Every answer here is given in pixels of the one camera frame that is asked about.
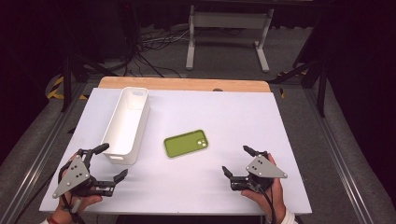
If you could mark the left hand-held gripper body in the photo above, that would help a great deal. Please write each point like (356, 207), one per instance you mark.
(73, 175)

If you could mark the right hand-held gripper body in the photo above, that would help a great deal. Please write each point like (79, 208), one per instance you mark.
(263, 168)

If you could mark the white plastic storage bin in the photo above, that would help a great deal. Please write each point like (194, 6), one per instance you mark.
(126, 124)

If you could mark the green phone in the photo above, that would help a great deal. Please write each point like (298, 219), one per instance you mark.
(183, 144)

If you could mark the person's left hand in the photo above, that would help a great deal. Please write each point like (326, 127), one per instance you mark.
(84, 201)

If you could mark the person's right hand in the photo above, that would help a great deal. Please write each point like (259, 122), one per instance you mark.
(275, 199)

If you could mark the white table board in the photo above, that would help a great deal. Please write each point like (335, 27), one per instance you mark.
(218, 124)

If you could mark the yellow black floor tape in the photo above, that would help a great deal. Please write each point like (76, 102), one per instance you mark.
(56, 91)

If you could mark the black tripod stand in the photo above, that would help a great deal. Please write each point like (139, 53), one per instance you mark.
(67, 84)
(322, 90)

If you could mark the wooden table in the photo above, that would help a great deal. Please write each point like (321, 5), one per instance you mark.
(186, 84)

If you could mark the aluminium floor rail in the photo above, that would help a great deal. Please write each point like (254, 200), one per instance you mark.
(34, 168)
(339, 158)

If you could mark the white metal stand frame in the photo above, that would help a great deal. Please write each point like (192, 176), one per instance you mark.
(229, 21)

